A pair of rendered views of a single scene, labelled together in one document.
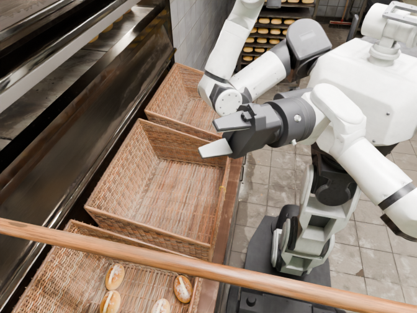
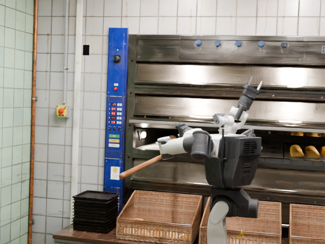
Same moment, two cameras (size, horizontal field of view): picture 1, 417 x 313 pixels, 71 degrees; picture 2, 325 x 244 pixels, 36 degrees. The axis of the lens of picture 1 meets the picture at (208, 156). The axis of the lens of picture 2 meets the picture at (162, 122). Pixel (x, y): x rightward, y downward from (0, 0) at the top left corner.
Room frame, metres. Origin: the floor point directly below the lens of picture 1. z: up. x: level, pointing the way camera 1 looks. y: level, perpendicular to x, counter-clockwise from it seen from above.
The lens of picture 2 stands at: (0.34, -3.41, 1.62)
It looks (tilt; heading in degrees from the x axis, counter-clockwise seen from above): 3 degrees down; 91
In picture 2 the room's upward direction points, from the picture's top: 2 degrees clockwise
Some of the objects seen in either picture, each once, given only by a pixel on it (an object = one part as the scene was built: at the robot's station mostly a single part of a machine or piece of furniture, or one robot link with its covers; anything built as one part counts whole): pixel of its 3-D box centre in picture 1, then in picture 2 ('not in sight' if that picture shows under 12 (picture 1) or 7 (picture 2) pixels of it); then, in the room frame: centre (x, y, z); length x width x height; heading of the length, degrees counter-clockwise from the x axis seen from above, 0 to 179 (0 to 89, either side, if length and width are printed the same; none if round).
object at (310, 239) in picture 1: (317, 213); (220, 236); (0.65, -0.41, 0.78); 0.18 x 0.15 x 0.47; 77
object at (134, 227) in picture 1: (170, 184); (241, 224); (0.86, 0.17, 0.72); 0.56 x 0.49 x 0.28; 169
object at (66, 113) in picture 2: not in sight; (63, 111); (-0.58, 0.71, 1.46); 0.10 x 0.07 x 0.10; 168
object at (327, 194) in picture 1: (332, 160); (234, 202); (0.72, -0.43, 1.00); 0.28 x 0.13 x 0.18; 167
